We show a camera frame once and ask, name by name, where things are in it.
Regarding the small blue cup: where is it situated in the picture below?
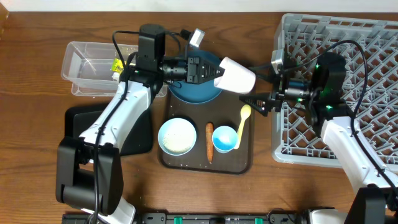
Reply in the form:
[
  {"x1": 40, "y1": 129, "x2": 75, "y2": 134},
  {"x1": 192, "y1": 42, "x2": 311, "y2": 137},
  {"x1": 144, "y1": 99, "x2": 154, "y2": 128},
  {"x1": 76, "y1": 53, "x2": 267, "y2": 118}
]
[{"x1": 212, "y1": 126, "x2": 238, "y2": 154}]

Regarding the dark brown serving tray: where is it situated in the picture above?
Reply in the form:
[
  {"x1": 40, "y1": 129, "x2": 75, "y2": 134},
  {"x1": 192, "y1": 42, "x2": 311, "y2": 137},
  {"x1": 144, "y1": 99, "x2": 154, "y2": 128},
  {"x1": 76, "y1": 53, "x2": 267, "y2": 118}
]
[{"x1": 159, "y1": 90, "x2": 254, "y2": 175}]

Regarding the grey dishwasher rack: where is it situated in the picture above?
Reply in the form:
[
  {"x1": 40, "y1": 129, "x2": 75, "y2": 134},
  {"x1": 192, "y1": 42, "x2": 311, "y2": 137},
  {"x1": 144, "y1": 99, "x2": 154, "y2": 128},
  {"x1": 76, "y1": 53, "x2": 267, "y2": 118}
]
[{"x1": 271, "y1": 12, "x2": 398, "y2": 174}]

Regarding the yellow-green snack wrapper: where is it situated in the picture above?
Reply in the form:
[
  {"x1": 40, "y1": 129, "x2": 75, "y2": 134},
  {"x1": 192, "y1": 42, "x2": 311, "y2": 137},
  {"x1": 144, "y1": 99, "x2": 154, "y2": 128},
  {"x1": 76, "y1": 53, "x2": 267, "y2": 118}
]
[{"x1": 111, "y1": 58, "x2": 124, "y2": 74}]

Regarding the dark blue plate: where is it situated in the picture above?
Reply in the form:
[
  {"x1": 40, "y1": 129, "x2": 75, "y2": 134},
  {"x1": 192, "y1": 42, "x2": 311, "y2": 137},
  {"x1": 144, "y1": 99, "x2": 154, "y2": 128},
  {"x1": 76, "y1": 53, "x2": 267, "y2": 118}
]
[{"x1": 169, "y1": 50, "x2": 222, "y2": 104}]

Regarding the white and pink cup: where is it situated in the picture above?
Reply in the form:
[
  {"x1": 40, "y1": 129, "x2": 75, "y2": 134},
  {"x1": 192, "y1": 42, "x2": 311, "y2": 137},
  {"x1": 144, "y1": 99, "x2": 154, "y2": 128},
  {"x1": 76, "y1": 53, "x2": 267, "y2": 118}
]
[{"x1": 214, "y1": 57, "x2": 256, "y2": 94}]

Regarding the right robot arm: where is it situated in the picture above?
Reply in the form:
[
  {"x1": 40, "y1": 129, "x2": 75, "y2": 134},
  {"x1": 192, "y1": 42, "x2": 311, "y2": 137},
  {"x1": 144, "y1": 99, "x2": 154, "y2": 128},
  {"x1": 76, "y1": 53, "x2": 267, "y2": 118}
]
[{"x1": 239, "y1": 52, "x2": 397, "y2": 223}]

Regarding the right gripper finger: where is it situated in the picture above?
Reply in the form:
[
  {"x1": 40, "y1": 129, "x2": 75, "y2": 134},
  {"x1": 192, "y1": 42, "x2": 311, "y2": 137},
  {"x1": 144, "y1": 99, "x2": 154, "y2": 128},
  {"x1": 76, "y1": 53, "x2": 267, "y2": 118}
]
[
  {"x1": 239, "y1": 93, "x2": 274, "y2": 116},
  {"x1": 248, "y1": 63, "x2": 275, "y2": 83}
]

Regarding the black plastic bin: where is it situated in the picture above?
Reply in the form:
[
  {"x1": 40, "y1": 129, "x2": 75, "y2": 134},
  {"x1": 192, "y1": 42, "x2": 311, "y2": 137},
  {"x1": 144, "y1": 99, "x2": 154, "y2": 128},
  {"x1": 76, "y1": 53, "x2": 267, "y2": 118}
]
[{"x1": 65, "y1": 103, "x2": 153, "y2": 156}]

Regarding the clear plastic waste bin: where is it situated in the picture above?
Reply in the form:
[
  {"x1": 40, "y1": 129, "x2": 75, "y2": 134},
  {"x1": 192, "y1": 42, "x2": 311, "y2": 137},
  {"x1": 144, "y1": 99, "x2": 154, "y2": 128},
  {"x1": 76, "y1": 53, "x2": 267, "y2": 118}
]
[{"x1": 60, "y1": 41, "x2": 169, "y2": 98}]

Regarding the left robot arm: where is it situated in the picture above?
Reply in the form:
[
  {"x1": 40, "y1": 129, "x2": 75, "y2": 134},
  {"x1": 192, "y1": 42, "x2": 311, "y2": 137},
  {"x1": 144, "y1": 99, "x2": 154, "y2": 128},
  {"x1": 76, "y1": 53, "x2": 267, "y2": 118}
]
[{"x1": 55, "y1": 24, "x2": 225, "y2": 223}]

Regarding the pale yellow plastic spoon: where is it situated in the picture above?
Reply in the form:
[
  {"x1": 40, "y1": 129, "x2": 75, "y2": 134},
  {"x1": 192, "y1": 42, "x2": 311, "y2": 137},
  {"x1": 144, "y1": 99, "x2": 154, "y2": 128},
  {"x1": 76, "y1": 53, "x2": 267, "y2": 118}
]
[{"x1": 234, "y1": 105, "x2": 251, "y2": 149}]

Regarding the orange carrot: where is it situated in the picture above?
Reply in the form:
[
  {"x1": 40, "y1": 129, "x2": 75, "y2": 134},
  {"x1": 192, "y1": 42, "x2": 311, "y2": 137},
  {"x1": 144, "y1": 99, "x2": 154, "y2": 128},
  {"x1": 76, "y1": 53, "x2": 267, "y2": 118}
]
[{"x1": 205, "y1": 123, "x2": 214, "y2": 164}]

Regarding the light blue bowl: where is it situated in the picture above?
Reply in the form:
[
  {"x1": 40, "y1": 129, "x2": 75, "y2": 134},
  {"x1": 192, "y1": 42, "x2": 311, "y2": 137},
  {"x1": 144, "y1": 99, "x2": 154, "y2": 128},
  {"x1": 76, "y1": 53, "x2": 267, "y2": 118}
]
[{"x1": 157, "y1": 118, "x2": 197, "y2": 156}]

